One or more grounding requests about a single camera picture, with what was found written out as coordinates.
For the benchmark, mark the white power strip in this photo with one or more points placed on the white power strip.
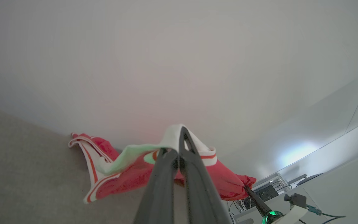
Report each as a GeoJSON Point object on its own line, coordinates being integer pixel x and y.
{"type": "Point", "coordinates": [247, 217]}

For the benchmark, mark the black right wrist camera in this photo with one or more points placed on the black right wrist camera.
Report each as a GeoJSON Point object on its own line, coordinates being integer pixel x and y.
{"type": "Point", "coordinates": [297, 199]}

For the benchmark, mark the red and white garment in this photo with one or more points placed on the red and white garment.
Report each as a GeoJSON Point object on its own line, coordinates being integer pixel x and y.
{"type": "Point", "coordinates": [129, 177]}

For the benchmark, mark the black electronics box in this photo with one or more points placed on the black electronics box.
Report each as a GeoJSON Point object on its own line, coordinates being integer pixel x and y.
{"type": "Point", "coordinates": [267, 193]}

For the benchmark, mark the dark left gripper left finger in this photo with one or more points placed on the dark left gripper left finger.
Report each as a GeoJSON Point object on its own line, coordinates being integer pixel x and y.
{"type": "Point", "coordinates": [158, 193]}

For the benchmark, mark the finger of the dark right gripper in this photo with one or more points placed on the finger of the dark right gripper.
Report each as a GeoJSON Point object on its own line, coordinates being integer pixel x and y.
{"type": "Point", "coordinates": [258, 202]}

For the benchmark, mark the teal right camera connector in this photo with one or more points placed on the teal right camera connector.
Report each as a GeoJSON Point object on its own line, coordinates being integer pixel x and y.
{"type": "Point", "coordinates": [314, 210]}

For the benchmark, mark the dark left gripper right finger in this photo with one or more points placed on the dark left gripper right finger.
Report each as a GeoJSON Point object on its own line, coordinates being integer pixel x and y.
{"type": "Point", "coordinates": [200, 193]}

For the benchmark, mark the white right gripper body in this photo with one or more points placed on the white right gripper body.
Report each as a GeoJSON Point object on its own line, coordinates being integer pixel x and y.
{"type": "Point", "coordinates": [292, 216]}

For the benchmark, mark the white metal rack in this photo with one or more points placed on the white metal rack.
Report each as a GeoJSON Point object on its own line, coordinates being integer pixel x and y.
{"type": "Point", "coordinates": [272, 180]}

